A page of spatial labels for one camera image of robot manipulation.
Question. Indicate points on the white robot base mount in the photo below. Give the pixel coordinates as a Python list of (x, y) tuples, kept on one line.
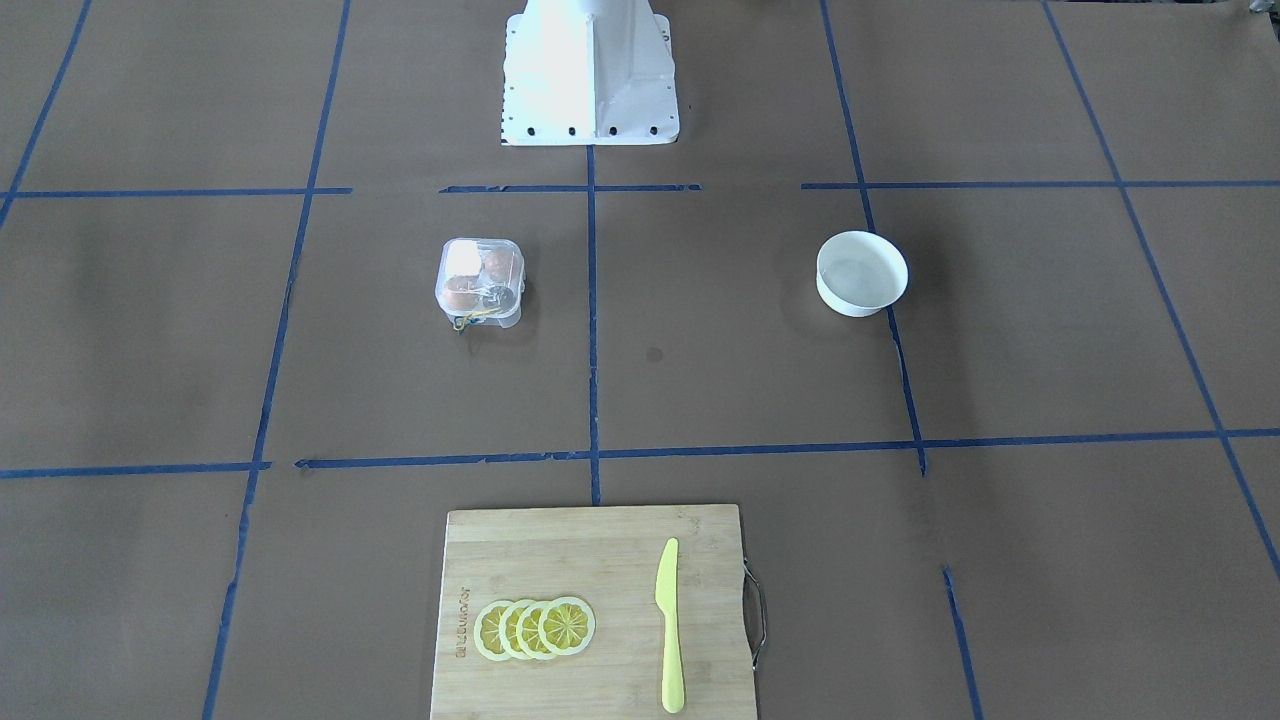
[(589, 73)]

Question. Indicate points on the white bowl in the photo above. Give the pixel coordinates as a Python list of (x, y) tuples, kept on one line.
[(859, 273)]

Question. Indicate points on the clear plastic egg box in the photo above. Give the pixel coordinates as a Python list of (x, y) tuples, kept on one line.
[(503, 302)]

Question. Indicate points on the wooden cutting board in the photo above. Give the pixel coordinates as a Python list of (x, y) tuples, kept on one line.
[(608, 556)]

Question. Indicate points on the yellow plastic knife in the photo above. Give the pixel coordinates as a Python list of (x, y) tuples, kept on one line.
[(672, 686)]

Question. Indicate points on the brown egg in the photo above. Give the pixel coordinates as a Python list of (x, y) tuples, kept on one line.
[(498, 265), (462, 294)]

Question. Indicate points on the lemon slice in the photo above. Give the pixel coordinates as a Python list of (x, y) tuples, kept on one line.
[(527, 631), (489, 631), (509, 630), (566, 625)]

